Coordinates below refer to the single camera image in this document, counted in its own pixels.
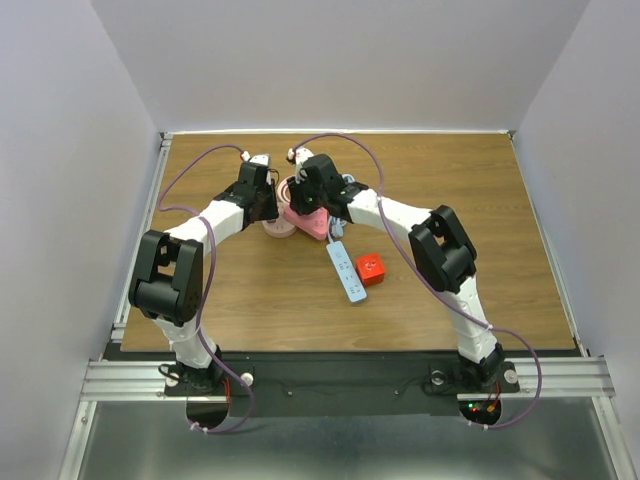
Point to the blue power strip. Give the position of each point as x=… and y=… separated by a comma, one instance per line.
x=346, y=272

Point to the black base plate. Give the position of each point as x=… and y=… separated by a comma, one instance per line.
x=330, y=384

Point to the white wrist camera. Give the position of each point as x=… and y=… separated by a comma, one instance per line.
x=297, y=157
x=254, y=164

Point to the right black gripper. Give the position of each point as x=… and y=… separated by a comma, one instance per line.
x=294, y=190

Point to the aluminium rail frame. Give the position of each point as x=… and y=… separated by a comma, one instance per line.
x=126, y=427

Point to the red cube socket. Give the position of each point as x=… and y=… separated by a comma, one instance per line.
x=370, y=269

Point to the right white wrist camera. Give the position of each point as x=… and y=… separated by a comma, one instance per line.
x=297, y=157

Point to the pink round power strip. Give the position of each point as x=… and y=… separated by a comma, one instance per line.
x=279, y=228

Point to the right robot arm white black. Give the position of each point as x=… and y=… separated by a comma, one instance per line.
x=443, y=256

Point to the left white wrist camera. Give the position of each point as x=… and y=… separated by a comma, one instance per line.
x=254, y=164

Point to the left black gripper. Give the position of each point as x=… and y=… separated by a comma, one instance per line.
x=271, y=212

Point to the pink triangular power strip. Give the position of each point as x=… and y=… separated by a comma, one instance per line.
x=314, y=224

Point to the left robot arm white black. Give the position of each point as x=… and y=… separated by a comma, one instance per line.
x=168, y=284

